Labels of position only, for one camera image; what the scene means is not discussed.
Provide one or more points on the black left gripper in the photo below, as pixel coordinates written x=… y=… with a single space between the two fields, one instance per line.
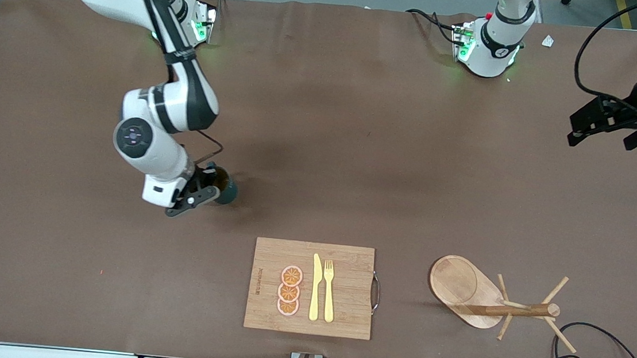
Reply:
x=636 y=106

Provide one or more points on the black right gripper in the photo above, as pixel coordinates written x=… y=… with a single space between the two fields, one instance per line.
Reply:
x=204 y=177

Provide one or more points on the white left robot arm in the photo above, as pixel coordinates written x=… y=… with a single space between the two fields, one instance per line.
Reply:
x=497 y=44

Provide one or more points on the white paper scrap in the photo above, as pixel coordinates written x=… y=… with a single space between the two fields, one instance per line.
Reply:
x=548 y=41

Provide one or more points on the toy orange slice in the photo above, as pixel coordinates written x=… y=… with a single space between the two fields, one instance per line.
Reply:
x=288 y=293
x=291 y=275
x=287 y=307

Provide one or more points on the table cover sheet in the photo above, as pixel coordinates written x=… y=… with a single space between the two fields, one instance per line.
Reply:
x=59 y=237

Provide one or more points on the yellow plastic knife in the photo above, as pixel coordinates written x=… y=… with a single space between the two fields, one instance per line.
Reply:
x=316 y=288

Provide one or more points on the wooden cutting board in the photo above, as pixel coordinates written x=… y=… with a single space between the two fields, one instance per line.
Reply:
x=352 y=257

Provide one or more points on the yellow plastic fork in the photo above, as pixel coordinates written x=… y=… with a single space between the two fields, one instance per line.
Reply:
x=329 y=295

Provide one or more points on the wooden mug tree rack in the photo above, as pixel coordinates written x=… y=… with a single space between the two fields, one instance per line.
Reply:
x=454 y=280

